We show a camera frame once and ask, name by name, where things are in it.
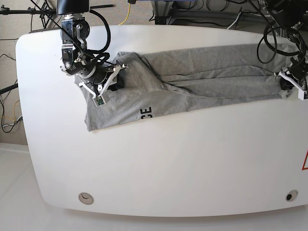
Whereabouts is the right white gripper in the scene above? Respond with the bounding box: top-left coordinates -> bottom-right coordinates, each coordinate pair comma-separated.
78,64 -> 128,107

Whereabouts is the right table grommet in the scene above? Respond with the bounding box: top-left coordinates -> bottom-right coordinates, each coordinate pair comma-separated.
286,190 -> 298,202

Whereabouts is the table grommet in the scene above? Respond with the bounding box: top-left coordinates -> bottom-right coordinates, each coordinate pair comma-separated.
78,192 -> 94,205
286,190 -> 298,202

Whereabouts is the white cable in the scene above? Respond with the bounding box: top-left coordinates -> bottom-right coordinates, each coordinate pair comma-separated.
226,11 -> 243,30

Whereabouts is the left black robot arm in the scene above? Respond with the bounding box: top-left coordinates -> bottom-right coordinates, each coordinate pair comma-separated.
258,0 -> 308,100

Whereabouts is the black tripod stand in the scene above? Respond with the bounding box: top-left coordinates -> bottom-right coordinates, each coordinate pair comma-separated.
0,0 -> 58,32

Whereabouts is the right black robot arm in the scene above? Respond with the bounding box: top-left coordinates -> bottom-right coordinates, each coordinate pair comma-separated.
56,0 -> 128,106

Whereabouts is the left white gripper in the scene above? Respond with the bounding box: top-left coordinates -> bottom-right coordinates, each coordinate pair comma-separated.
274,68 -> 308,100

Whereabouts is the left table grommet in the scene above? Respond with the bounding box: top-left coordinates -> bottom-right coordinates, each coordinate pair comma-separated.
78,192 -> 94,205

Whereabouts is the grey T-shirt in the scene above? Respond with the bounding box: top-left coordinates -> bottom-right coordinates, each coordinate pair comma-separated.
82,44 -> 291,131

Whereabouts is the yellow cable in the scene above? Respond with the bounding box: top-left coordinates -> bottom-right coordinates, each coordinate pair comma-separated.
119,0 -> 135,26

